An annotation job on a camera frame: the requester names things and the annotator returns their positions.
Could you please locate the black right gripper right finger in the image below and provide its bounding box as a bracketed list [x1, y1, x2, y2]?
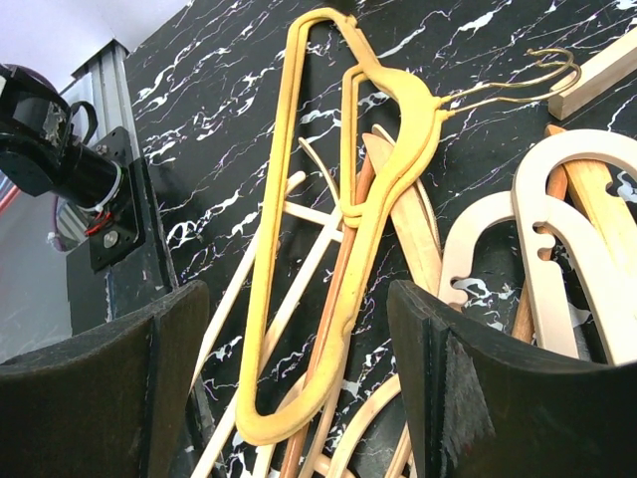
[387, 280, 636, 477]

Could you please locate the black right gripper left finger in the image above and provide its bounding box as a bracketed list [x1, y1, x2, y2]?
[1, 281, 209, 477]

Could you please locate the beige hanger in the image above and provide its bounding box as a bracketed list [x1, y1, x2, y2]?
[438, 191, 515, 311]
[512, 129, 636, 365]

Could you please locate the cream thin plastic hanger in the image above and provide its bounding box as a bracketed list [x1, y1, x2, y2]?
[182, 142, 337, 477]

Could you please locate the light wooden clothes rack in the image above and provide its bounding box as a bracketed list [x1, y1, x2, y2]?
[548, 28, 637, 120]

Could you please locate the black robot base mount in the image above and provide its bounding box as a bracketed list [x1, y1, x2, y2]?
[1, 44, 176, 320]

